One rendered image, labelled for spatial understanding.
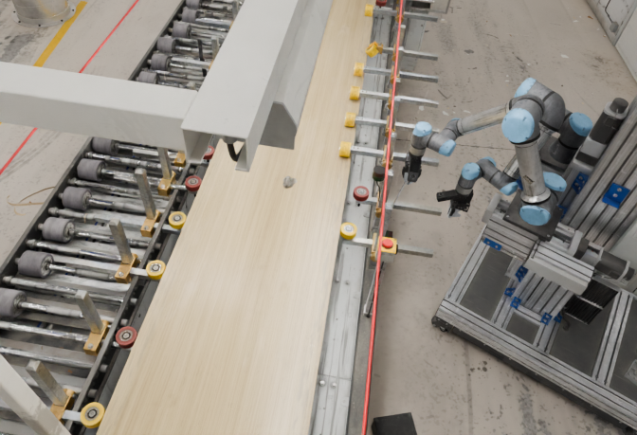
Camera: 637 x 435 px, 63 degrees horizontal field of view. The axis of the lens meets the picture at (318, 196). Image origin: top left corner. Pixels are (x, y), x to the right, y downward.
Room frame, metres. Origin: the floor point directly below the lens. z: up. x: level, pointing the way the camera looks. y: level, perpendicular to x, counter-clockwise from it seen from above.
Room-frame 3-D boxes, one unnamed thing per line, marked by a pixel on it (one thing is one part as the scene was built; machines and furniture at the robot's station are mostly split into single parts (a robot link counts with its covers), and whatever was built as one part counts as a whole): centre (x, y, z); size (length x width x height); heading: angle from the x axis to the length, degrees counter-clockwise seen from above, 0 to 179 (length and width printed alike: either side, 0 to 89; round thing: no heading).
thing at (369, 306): (1.22, -0.28, 0.93); 0.05 x 0.05 x 0.45; 86
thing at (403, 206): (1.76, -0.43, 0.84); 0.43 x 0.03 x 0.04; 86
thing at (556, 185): (1.62, -1.00, 1.21); 0.13 x 0.12 x 0.14; 150
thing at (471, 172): (1.75, -0.69, 1.13); 0.09 x 0.08 x 0.11; 132
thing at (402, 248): (1.52, -0.35, 0.82); 0.44 x 0.03 x 0.04; 86
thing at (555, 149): (2.06, -1.24, 1.09); 0.15 x 0.15 x 0.10
